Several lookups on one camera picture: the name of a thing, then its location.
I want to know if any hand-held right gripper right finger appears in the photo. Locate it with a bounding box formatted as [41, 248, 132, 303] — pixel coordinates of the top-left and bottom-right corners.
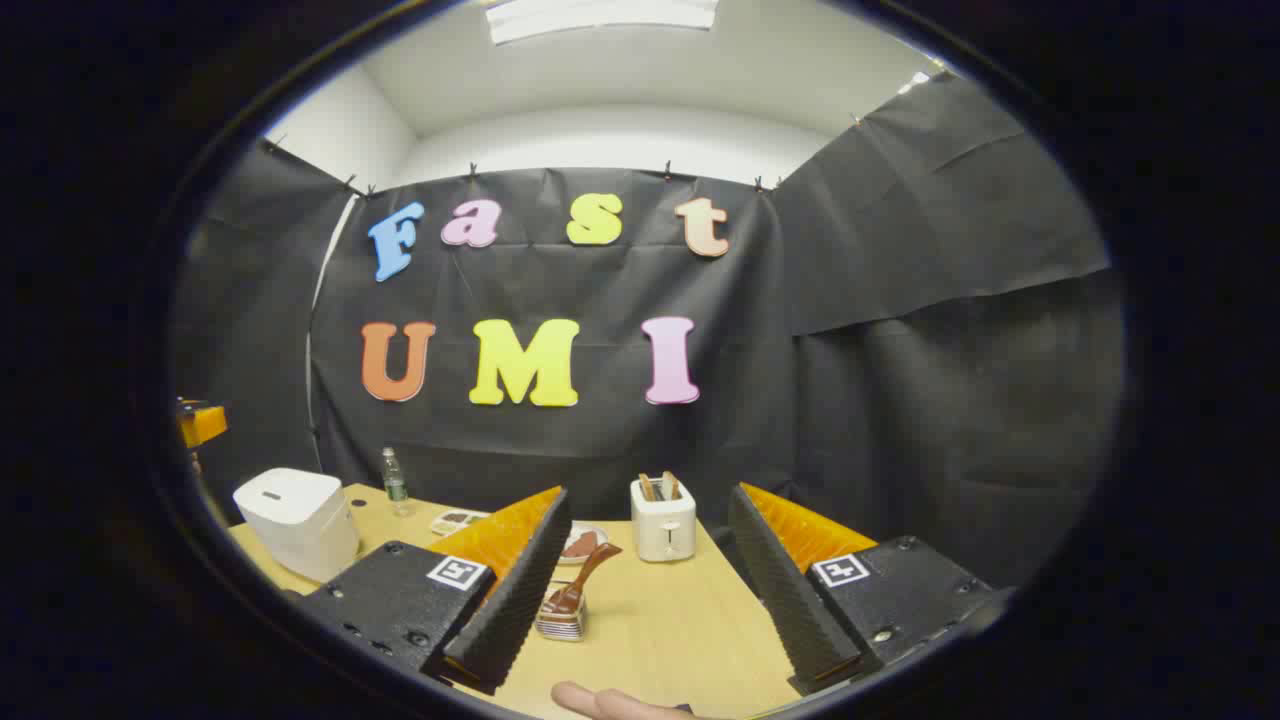
[728, 483, 1001, 696]

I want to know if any white toaster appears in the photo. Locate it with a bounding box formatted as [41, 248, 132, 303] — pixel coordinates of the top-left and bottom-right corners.
[630, 478, 697, 563]

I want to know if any white round plate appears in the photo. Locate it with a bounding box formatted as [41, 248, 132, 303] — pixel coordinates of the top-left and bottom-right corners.
[558, 524, 609, 566]

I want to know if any ceiling light panel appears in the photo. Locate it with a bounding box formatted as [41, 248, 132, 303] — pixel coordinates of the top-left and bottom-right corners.
[485, 0, 719, 46]

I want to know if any wire mesh chopstick holder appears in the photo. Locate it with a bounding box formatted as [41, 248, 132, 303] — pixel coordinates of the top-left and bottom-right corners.
[535, 580, 588, 642]

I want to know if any white rice cooker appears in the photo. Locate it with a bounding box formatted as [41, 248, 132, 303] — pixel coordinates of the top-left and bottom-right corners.
[233, 467, 361, 584]

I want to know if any clear plastic water bottle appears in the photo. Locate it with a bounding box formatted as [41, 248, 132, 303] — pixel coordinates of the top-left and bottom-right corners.
[381, 447, 411, 518]

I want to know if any brown wooden spoon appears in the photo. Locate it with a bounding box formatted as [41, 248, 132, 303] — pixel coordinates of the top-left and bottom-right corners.
[541, 543, 623, 616]

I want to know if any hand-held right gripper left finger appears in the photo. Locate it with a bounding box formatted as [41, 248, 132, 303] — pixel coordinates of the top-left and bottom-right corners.
[295, 487, 573, 696]

